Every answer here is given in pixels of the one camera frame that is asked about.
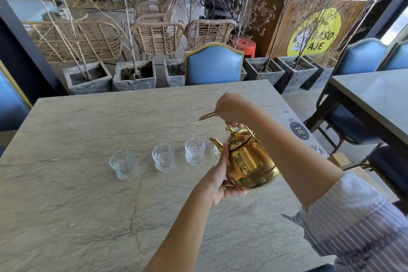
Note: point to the beige marble table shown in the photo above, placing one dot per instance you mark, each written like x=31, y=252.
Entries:
x=95, y=115

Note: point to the gold metal teapot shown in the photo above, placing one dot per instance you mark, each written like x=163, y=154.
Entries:
x=255, y=166

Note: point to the person's right forearm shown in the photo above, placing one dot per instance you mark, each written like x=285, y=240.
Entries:
x=302, y=166

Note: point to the grey black-legged table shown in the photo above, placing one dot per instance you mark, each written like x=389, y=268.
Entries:
x=376, y=96

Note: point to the clear patterned glass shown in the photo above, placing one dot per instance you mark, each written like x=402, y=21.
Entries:
x=195, y=152
x=163, y=157
x=122, y=165
x=221, y=137

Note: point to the group of rattan chairs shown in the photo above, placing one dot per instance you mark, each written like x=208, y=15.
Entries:
x=157, y=37

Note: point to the black round sticker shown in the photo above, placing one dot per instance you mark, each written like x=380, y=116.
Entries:
x=299, y=130

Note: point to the blue gold-framed chair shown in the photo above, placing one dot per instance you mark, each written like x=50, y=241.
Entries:
x=11, y=106
x=390, y=166
x=398, y=58
x=213, y=64
x=360, y=56

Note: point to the wooden board with yellow sign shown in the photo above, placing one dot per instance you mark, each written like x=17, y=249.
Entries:
x=314, y=31

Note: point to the red plastic stool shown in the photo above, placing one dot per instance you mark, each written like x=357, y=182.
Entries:
x=246, y=47

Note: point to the person's left forearm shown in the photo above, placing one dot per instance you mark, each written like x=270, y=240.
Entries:
x=181, y=236

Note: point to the row of potted bare trees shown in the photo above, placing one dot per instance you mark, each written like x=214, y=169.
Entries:
x=134, y=83

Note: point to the red round sticker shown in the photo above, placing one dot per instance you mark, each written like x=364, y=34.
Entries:
x=318, y=150

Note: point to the person's right hand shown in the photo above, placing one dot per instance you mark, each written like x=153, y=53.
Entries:
x=239, y=109

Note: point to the person's left hand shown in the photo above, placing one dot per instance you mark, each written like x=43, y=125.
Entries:
x=215, y=185

